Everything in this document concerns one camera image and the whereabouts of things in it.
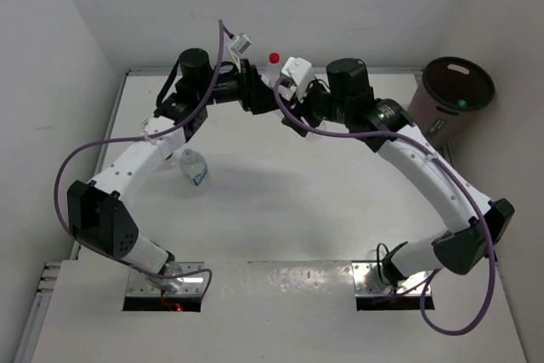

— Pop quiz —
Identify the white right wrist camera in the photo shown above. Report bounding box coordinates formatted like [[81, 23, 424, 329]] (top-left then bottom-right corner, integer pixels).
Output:
[[281, 57, 315, 102]]

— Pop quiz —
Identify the brown bin black rim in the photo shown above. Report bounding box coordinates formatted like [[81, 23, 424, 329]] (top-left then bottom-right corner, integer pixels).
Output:
[[408, 56, 496, 149]]

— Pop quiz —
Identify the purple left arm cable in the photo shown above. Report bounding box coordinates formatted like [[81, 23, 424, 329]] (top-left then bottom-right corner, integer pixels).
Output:
[[53, 19, 235, 301]]

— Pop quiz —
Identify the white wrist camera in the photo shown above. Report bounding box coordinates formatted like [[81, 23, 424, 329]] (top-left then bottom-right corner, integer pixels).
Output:
[[227, 32, 252, 65], [281, 57, 315, 102]]

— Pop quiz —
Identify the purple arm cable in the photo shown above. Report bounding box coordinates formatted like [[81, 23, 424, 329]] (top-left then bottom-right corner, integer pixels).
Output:
[[274, 76, 497, 334], [53, 19, 235, 301]]

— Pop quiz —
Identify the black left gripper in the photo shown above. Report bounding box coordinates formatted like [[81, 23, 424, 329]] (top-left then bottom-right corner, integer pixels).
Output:
[[196, 58, 284, 115]]

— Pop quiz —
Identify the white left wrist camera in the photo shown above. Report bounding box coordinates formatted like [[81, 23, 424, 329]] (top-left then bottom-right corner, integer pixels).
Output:
[[227, 32, 252, 65]]

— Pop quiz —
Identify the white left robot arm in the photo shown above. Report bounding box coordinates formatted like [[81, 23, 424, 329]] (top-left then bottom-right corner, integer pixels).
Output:
[[66, 48, 278, 279]]

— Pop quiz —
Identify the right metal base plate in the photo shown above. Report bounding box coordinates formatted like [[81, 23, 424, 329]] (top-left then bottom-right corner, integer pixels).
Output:
[[351, 261, 433, 298]]

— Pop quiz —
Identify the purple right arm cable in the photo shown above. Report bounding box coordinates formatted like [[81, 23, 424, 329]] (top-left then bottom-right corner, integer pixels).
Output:
[[274, 76, 497, 334]]

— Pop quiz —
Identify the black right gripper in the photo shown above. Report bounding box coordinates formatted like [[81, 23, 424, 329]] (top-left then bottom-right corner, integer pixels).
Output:
[[281, 76, 351, 134]]

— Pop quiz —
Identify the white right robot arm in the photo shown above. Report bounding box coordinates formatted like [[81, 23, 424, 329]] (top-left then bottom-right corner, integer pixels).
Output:
[[281, 57, 514, 286]]

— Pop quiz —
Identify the red cap labelled bottle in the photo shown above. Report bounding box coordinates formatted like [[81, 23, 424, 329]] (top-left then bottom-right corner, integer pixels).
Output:
[[261, 52, 281, 88]]

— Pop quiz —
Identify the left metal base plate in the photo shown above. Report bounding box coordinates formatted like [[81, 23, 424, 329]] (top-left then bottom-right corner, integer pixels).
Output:
[[126, 262, 208, 300]]

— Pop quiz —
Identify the metal base plate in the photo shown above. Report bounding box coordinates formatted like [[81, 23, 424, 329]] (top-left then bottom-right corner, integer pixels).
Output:
[[126, 262, 208, 300], [351, 261, 433, 298]]

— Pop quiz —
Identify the blue label clear bottle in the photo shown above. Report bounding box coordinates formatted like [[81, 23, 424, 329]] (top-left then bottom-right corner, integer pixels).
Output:
[[179, 149, 209, 188]]

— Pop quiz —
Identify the green plastic bottle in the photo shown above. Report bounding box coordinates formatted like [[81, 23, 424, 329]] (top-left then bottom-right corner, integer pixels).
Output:
[[456, 99, 468, 108]]

